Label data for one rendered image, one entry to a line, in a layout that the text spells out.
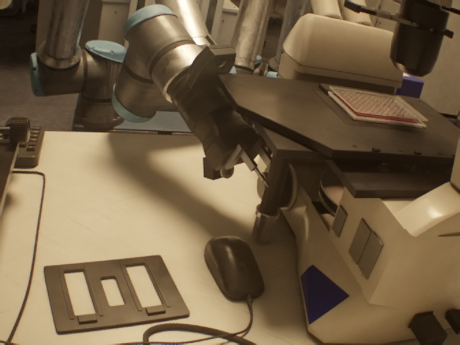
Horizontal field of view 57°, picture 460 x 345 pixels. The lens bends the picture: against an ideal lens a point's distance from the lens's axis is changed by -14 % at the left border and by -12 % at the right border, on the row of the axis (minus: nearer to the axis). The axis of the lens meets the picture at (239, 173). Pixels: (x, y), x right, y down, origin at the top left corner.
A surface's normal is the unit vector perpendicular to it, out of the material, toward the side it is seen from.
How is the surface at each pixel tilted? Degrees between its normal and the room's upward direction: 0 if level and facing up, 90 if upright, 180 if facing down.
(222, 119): 34
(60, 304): 0
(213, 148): 90
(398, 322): 90
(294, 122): 0
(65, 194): 0
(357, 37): 62
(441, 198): 30
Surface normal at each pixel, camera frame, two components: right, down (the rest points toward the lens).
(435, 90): 0.25, 0.51
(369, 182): 0.18, -0.86
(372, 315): -0.15, 0.05
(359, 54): 0.30, 0.21
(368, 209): -0.95, -0.03
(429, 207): -0.31, -0.76
